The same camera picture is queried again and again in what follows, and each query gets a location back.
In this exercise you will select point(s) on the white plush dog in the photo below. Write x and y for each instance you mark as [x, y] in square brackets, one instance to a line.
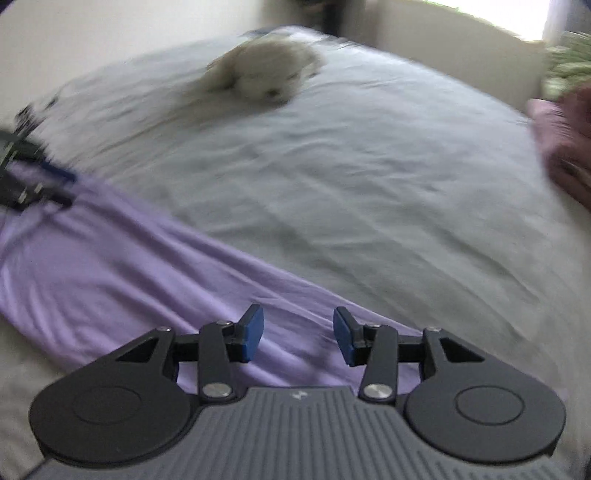
[263, 69]

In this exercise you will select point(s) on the light purple garment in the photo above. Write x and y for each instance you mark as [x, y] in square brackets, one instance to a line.
[138, 267]

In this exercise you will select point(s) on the grey patterned curtain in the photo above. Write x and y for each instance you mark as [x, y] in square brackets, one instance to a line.
[568, 18]

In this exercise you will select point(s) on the bed with grey sheet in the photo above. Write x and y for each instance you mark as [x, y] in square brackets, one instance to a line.
[369, 184]

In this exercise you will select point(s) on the green patterned cloth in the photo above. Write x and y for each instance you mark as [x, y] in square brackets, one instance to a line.
[568, 64]

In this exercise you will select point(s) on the window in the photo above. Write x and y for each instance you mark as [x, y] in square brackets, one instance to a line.
[498, 14]

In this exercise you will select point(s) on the hanging dark clothes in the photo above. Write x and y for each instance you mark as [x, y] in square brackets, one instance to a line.
[332, 9]

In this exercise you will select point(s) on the pink folded blanket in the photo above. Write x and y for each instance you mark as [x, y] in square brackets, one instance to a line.
[568, 138]

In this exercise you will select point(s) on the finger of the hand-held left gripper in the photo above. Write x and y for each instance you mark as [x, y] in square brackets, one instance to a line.
[27, 196]
[60, 171]

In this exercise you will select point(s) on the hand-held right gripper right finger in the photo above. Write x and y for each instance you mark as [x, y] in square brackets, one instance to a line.
[344, 334]

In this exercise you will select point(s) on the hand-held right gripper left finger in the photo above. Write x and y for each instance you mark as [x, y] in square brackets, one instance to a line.
[251, 332]

